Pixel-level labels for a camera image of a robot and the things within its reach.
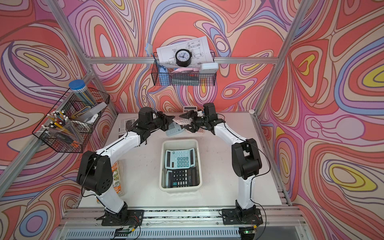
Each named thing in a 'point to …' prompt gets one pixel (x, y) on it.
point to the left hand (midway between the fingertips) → (177, 114)
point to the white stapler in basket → (91, 115)
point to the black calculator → (184, 178)
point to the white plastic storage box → (175, 144)
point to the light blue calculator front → (169, 179)
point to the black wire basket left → (72, 107)
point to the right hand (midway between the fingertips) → (181, 123)
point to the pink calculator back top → (186, 109)
